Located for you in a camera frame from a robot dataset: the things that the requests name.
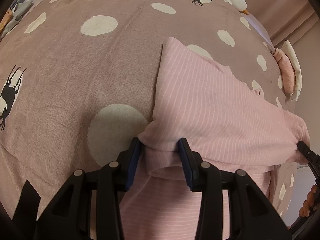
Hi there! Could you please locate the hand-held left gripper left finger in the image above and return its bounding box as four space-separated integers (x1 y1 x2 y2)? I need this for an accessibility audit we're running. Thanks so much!
35 137 142 240

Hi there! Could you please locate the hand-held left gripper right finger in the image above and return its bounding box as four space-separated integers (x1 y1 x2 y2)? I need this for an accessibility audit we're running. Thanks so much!
177 138 292 240

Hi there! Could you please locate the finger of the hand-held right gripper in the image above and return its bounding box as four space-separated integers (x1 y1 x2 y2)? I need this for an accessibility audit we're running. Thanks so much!
297 141 320 178

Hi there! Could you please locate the pink striped long-sleeve shirt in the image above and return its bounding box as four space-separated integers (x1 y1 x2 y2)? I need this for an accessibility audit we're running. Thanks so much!
117 36 312 240

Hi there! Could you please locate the person's right hand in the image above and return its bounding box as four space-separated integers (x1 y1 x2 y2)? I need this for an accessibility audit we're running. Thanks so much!
299 184 319 217

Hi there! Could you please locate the folded pink cloth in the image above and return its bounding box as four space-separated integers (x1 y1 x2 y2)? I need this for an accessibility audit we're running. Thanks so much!
274 49 295 93

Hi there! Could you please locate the folded white cloth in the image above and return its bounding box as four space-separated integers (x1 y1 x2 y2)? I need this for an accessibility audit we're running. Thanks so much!
282 40 303 102

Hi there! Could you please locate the mauve polka dot blanket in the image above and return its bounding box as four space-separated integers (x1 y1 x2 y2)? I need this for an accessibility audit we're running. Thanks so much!
0 0 310 240

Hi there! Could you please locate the pink curtain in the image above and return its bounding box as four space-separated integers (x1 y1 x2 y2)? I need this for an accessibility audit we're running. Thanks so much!
235 0 317 48

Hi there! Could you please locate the grey cloth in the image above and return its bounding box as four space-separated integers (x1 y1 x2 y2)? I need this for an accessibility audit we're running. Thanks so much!
10 1 34 22

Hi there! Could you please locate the orange printed cloth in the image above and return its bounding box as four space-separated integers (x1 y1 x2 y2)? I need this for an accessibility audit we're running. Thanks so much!
0 9 13 31

